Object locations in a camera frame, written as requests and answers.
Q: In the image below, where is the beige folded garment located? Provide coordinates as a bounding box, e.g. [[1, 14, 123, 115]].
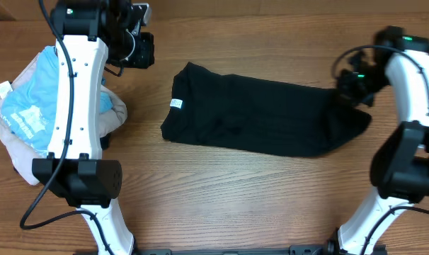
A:
[[0, 52, 128, 186]]

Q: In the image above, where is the dark garment under pile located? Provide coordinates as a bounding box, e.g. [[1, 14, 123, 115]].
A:
[[100, 133, 111, 150]]

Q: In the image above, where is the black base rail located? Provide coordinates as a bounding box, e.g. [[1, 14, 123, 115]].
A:
[[132, 244, 329, 255]]

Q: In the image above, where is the black t-shirt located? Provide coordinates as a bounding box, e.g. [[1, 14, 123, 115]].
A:
[[161, 62, 372, 157]]

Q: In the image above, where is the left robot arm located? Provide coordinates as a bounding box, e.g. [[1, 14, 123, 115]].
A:
[[32, 1, 154, 254]]

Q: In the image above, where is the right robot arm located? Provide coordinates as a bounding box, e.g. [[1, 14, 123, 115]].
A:
[[317, 26, 429, 254]]

